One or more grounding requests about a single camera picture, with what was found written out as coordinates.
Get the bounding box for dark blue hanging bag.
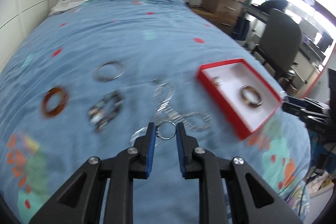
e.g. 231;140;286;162
231;14;250;41

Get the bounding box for red jewelry box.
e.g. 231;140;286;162
196;58;282;140

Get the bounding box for dark desk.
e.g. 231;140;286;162
243;5;336;77

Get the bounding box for dark tortoiseshell bangle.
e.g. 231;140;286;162
239;85;264;109

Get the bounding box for white garment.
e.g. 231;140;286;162
49;0;109;16

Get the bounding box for amber resin bangle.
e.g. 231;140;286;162
41;86;69;119

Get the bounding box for black backpack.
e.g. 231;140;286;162
260;0;286;14

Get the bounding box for silver chain necklace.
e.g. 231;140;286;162
150;78;213;132

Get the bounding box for dark beaded bracelet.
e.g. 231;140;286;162
88;90;124;132

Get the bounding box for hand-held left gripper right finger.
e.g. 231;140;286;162
176;122;305;224

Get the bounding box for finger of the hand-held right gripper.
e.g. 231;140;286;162
286;97;328;110
282;103;326;122

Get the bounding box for thin silver bangles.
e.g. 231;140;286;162
92;61;125;82

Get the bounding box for grey chair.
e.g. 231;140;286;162
252;8;302;80

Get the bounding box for small silver ring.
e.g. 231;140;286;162
157;121;176;140

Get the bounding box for computer monitor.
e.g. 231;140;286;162
315;32;334;51

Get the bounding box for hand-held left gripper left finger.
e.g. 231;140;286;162
29;122;158;224

